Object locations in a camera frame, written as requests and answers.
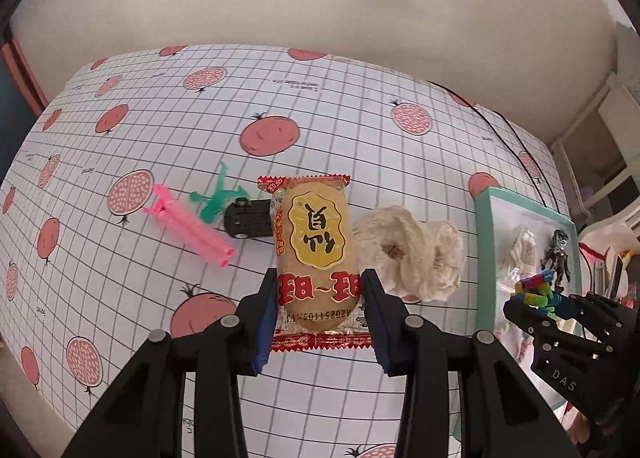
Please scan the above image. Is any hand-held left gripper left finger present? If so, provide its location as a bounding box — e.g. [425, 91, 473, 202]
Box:
[60, 268, 278, 458]

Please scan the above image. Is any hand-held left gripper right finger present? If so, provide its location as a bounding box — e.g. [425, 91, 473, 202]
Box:
[360, 268, 583, 458]

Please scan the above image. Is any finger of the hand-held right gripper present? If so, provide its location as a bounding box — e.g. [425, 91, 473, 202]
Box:
[570, 290, 640, 326]
[502, 295, 613, 359]

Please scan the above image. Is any colourful building block toy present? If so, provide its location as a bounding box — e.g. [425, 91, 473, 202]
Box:
[510, 274, 576, 321]

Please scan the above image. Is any teal cardboard box tray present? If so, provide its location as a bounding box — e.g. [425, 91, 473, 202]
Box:
[472, 186, 586, 439]

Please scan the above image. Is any bag of cotton swabs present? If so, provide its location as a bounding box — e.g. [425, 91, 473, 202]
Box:
[507, 227, 540, 284]

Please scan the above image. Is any black gold figurine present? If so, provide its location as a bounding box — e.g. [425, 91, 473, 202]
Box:
[540, 229, 576, 291]

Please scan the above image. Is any cream lace scrunchie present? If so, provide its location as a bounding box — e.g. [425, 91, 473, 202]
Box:
[352, 205, 433, 296]

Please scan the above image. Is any cream lace cloth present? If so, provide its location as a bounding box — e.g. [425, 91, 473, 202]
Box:
[422, 220, 463, 301]

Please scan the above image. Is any yellow red snack packet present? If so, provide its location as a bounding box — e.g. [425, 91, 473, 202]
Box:
[256, 175, 373, 354]

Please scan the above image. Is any black toy car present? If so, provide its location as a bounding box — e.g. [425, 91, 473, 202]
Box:
[222, 197, 276, 239]

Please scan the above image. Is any green plastic toy figure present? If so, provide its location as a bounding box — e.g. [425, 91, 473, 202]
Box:
[188, 161, 249, 224]

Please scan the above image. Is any pomegranate print grid tablecloth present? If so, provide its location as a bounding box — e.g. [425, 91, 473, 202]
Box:
[0, 43, 573, 458]

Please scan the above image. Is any white storage rack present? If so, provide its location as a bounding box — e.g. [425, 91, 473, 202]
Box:
[550, 70, 640, 239]

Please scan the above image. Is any dark cabinet with pink edge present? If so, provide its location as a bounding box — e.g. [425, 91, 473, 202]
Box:
[0, 30, 51, 114]

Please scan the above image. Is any black phone charging cable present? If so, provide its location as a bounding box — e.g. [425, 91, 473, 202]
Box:
[470, 105, 546, 204]

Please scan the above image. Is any black cable with free plug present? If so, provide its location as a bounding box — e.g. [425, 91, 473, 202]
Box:
[427, 80, 561, 211]

